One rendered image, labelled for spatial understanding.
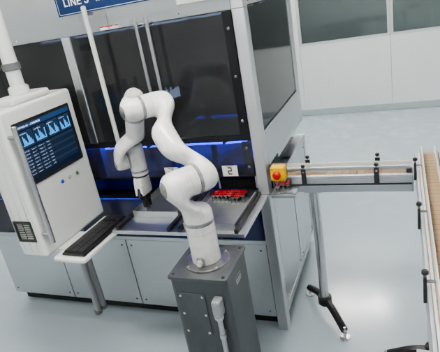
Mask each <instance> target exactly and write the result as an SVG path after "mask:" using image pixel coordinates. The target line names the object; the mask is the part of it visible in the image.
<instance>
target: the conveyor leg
mask: <svg viewBox="0 0 440 352"><path fill-rule="evenodd" d="M304 193H309V195H310V202H311V215H312V222H313V229H314V241H315V249H316V262H317V268H318V281H319V288H320V295H321V297H322V298H327V297H328V296H329V291H328V278H327V270H326V262H325V248H324V241H323V227H322V219H321V205H320V198H319V193H321V192H304Z"/></svg>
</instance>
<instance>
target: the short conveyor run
mask: <svg viewBox="0 0 440 352"><path fill-rule="evenodd" d="M375 156H376V157H375V161H353V162H331V163H310V159H308V158H309V155H306V156H305V158H306V160H305V163H287V169H288V176H287V178H286V181H287V180H288V179H290V180H291V185H292V186H300V190H299V192H361V191H413V166H412V165H391V164H410V163H411V162H410V160H397V161H380V157H378V156H379V153H378V152H377V153H375ZM367 165H373V166H367ZM380 165H385V166H380ZM318 166H336V167H318ZM294 167H301V168H294ZM305 167H306V168H305Z"/></svg>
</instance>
